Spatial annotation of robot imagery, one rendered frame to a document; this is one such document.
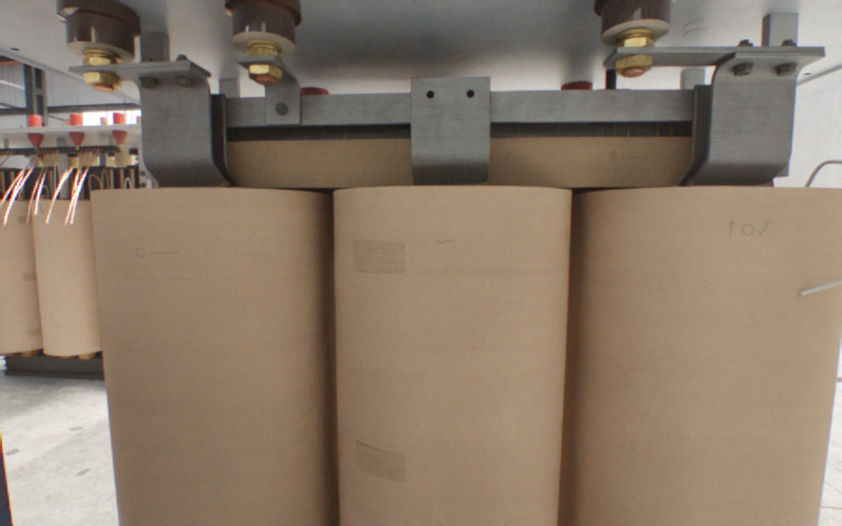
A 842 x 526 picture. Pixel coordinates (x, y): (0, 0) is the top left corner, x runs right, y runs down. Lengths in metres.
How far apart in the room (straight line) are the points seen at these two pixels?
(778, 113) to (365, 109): 0.62
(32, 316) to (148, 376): 2.79
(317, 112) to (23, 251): 2.95
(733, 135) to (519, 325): 0.42
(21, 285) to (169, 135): 2.82
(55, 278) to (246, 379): 2.60
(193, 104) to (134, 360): 0.42
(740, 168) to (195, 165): 0.85
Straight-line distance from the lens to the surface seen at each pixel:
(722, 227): 0.72
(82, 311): 3.28
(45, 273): 3.33
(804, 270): 0.80
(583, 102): 0.76
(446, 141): 0.67
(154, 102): 0.84
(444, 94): 0.68
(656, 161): 0.83
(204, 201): 0.73
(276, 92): 0.79
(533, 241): 0.64
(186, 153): 0.79
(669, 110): 0.80
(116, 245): 0.82
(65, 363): 3.62
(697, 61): 0.76
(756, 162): 0.80
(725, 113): 0.78
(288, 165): 0.82
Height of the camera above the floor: 1.02
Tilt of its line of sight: 6 degrees down
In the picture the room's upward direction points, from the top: straight up
